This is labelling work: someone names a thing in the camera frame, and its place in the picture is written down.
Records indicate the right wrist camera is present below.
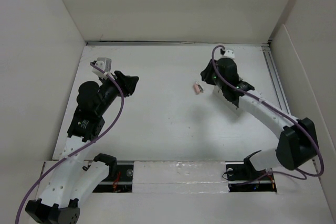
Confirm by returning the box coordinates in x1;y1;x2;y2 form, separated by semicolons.
220;48;235;59

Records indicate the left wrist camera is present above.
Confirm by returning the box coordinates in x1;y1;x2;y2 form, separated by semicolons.
92;57;112;79

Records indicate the aluminium rail at back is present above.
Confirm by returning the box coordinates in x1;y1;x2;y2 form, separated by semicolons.
86;41;269;47

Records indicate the pink correction tape dispenser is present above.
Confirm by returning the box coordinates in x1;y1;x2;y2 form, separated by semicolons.
193;81;204;95

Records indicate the white slotted desk organizer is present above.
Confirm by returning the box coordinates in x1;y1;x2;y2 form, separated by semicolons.
213;86;245;117

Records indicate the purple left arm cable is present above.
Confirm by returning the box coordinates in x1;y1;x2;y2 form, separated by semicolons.
15;62;125;224

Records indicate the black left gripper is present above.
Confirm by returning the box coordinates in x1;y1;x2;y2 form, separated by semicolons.
96;70;138;115

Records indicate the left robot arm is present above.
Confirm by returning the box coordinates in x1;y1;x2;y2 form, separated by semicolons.
25;71;139;223

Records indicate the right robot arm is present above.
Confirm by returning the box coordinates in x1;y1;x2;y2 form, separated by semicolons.
200;57;321;180

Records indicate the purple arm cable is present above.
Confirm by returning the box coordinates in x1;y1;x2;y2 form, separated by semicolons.
211;45;325;180
15;62;125;224

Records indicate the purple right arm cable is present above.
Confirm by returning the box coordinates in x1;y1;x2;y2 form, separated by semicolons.
211;45;325;180

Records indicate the aluminium rail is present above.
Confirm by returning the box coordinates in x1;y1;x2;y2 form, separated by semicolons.
86;41;269;47
261;46;291;114

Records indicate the aluminium rail at right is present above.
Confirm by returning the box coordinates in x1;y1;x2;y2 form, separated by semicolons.
261;46;291;114

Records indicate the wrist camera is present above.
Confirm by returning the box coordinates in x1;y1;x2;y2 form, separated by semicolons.
220;48;235;59
92;57;112;79

